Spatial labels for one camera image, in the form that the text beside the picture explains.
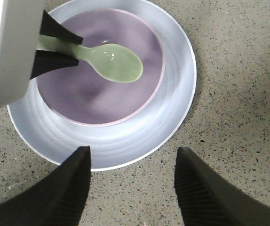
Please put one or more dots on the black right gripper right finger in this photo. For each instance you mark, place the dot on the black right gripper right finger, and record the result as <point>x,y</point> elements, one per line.
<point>207,199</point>

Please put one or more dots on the light blue plate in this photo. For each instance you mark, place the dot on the light blue plate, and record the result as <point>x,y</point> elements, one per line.
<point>55,138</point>

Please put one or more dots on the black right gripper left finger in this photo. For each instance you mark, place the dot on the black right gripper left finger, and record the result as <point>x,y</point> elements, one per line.
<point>57,200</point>

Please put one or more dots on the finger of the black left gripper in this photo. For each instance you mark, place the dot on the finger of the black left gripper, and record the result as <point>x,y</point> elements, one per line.
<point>46,61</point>
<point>50,27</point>

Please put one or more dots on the lilac plastic bowl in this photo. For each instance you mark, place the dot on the lilac plastic bowl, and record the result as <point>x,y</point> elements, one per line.
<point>80,95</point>

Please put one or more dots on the mint green plastic spoon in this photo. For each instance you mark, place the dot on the mint green plastic spoon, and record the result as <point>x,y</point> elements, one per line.
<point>113,62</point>

